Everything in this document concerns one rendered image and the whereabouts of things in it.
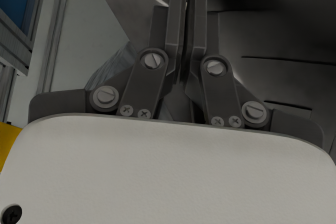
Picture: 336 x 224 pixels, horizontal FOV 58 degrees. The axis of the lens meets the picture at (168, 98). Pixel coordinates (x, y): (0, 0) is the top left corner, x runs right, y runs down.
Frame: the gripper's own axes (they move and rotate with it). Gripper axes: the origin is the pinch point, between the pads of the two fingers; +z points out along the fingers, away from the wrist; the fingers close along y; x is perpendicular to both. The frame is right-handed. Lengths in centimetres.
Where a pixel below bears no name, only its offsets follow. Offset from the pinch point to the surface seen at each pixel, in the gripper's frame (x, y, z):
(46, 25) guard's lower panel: -75, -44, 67
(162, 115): -18.0, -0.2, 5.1
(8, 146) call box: -46, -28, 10
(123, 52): -17.3, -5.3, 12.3
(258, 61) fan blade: -2.1, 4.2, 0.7
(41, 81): -81, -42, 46
